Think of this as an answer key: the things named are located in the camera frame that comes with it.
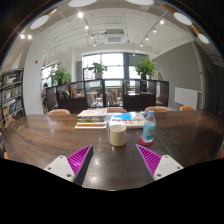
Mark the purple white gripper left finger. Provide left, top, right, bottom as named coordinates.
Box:
left=44, top=145, right=93, bottom=186

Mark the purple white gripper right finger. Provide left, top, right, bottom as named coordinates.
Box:
left=136, top=145, right=183, bottom=180

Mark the clear water bottle blue cap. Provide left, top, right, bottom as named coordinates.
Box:
left=142, top=110, right=156, bottom=143

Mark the red round coaster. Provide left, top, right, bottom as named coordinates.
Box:
left=138, top=137, right=154, bottom=146

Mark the stack of books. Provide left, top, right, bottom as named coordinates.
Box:
left=75, top=108, right=107, bottom=129

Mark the cream ceramic mug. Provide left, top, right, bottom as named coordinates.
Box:
left=110, top=124, right=127, bottom=146

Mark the orange chair far left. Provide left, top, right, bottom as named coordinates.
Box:
left=48, top=109, right=70, bottom=115

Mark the orange chair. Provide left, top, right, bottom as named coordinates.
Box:
left=107, top=107, right=127, bottom=113
left=180, top=106, right=194, bottom=111
left=48, top=109, right=70, bottom=115
left=144, top=106, right=170, bottom=112

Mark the orange chair right centre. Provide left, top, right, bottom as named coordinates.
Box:
left=144, top=106, right=170, bottom=112

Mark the orange chair far right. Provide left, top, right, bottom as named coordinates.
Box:
left=180, top=106, right=194, bottom=111

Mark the orange chair left edge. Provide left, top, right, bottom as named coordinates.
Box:
left=4, top=152, right=9, bottom=160

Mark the dark low shelf divider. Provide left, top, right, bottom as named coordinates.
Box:
left=46, top=79, right=169, bottom=113

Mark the seated person in background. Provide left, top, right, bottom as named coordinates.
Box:
left=41, top=83, right=48, bottom=114

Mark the left potted green plant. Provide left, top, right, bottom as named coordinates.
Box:
left=51, top=65, right=71, bottom=85

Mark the potted green plant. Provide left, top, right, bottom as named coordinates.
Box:
left=88, top=62, right=108, bottom=79
left=133, top=57, right=156, bottom=79
left=51, top=65, right=71, bottom=85

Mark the right potted green plant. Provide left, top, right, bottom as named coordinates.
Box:
left=133, top=57, right=156, bottom=79

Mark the middle potted green plant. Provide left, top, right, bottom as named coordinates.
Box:
left=88, top=62, right=108, bottom=79

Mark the tall bookshelf at left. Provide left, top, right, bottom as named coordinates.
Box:
left=0, top=69, right=25, bottom=124

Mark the ceiling air conditioner unit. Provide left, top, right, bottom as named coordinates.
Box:
left=104, top=29, right=125, bottom=44

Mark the white wall radiator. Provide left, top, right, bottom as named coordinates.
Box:
left=174, top=87, right=198, bottom=109

